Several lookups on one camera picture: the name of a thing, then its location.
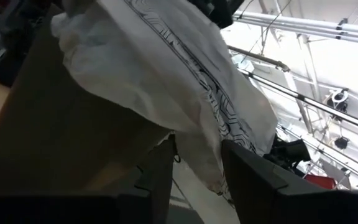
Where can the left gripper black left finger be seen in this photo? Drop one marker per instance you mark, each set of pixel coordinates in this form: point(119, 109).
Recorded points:
point(154, 186)

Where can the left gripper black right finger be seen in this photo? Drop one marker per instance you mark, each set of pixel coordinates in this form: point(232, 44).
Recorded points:
point(275, 202)

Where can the grey patterned trash bag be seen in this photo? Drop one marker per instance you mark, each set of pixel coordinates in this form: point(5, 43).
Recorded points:
point(141, 68)

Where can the dark grey trash bin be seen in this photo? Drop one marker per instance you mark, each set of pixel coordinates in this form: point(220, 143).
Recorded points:
point(57, 130)

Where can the grey ceiling pipe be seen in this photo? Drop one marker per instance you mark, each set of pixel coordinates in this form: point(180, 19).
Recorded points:
point(306, 28)

